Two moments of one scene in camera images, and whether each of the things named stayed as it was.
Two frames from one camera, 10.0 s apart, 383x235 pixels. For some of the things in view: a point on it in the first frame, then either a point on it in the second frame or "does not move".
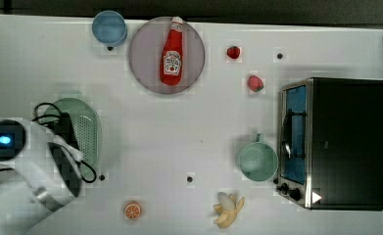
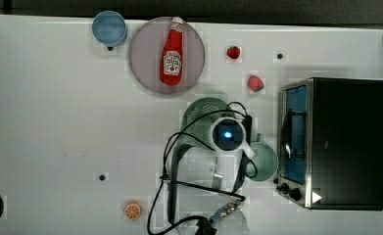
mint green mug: [259, 160] does not move
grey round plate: [145, 55] does not move
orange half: [132, 211] does not move
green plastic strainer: [86, 130] -> [197, 125]
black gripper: [65, 129] -> [248, 124]
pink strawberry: [255, 83] does not move
